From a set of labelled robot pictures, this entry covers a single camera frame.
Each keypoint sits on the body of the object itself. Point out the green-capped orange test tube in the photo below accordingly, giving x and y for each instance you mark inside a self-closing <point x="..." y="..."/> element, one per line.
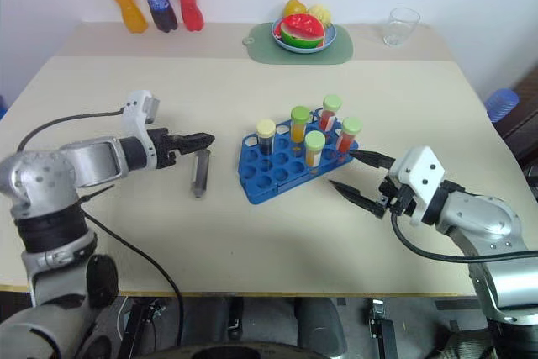
<point x="314" y="151"/>
<point x="299" y="123"/>

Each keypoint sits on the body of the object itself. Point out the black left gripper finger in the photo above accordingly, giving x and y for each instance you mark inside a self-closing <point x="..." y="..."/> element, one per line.
<point x="193" y="139"/>
<point x="189" y="149"/>

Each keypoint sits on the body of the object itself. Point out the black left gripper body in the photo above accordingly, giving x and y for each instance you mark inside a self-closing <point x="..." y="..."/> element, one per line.
<point x="166" y="151"/>

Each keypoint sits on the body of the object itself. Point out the green-capped red test tube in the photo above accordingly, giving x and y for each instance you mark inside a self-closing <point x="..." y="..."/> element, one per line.
<point x="348" y="136"/>
<point x="330" y="113"/>

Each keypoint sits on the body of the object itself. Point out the toy watermelon slice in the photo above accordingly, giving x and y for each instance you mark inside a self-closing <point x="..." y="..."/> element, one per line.
<point x="300" y="31"/>

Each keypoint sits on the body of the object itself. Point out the yellow toy fruit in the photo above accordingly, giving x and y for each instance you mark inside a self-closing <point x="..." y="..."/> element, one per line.
<point x="321" y="14"/>

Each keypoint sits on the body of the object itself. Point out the dark brown furniture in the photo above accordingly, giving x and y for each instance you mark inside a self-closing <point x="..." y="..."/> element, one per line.
<point x="523" y="123"/>

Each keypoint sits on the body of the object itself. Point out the grey dark test tube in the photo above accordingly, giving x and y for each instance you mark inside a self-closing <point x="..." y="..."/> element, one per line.
<point x="199" y="174"/>

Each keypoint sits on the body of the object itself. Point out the clear drinking glass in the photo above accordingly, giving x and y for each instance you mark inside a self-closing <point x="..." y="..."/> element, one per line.
<point x="401" y="27"/>

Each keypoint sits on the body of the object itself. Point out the black metal bracket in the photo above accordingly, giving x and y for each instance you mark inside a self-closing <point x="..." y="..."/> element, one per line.
<point x="382" y="329"/>

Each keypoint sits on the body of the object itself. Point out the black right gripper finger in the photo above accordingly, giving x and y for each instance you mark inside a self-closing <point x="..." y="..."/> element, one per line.
<point x="361" y="199"/>
<point x="376" y="160"/>

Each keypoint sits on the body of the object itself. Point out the yellow toy pepper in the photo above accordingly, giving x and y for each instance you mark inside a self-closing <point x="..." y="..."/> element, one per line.
<point x="294" y="8"/>

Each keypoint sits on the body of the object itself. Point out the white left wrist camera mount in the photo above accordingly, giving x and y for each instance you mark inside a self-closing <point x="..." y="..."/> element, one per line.
<point x="135" y="113"/>

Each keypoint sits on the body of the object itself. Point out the blue test tube rack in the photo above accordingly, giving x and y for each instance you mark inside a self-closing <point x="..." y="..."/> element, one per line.
<point x="269" y="178"/>

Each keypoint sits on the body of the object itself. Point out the blue plastic object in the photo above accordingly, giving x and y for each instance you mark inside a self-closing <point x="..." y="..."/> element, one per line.
<point x="2" y="107"/>

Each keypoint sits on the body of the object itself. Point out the light blue plate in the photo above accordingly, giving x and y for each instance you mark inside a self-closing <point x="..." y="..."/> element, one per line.
<point x="330" y="37"/>

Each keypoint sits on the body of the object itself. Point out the black metal frame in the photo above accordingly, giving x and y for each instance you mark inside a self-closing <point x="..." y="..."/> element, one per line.
<point x="134" y="329"/>

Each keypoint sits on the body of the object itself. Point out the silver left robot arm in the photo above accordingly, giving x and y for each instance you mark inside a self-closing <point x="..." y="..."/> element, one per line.
<point x="92" y="157"/>

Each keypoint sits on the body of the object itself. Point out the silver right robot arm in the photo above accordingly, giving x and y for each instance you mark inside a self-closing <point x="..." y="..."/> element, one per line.
<point x="483" y="212"/>

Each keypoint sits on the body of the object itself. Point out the blue ribbed plastic stack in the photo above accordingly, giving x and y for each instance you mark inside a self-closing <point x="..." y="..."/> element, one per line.
<point x="502" y="104"/>

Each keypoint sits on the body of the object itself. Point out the green silicone mat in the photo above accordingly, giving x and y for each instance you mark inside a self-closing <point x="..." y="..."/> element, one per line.
<point x="260" y="45"/>

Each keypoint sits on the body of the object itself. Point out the yellow-capped dark test tube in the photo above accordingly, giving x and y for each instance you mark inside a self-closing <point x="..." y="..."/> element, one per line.
<point x="266" y="136"/>

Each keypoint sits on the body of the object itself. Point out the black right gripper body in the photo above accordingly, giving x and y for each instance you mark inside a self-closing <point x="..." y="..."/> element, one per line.
<point x="397" y="199"/>

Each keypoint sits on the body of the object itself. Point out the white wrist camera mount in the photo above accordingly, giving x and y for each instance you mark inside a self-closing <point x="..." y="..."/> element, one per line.
<point x="135" y="113"/>
<point x="420" y="174"/>

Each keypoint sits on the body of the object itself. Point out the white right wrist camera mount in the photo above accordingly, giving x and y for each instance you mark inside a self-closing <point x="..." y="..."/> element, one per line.
<point x="420" y="174"/>

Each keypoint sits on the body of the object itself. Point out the dark rounded shape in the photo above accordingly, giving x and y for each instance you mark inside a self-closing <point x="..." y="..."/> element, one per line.
<point x="319" y="325"/>

